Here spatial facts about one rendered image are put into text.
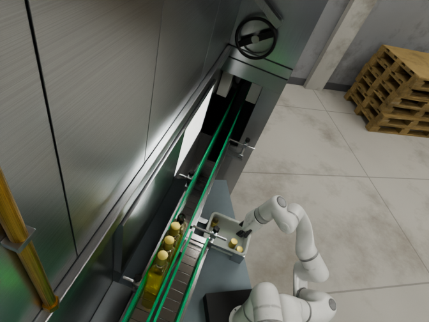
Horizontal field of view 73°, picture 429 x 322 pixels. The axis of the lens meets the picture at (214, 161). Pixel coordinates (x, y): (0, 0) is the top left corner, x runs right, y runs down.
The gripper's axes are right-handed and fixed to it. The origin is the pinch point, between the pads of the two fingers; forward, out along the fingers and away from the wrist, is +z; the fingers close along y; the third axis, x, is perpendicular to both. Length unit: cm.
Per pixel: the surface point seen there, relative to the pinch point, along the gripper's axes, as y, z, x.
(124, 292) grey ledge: 44, 15, -32
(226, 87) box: -85, -4, -41
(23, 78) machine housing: 60, -79, -63
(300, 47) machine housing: -74, -55, -23
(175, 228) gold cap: 26.9, -14.7, -30.9
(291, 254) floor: -63, 74, 83
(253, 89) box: -84, -15, -27
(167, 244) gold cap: 33.4, -14.5, -30.7
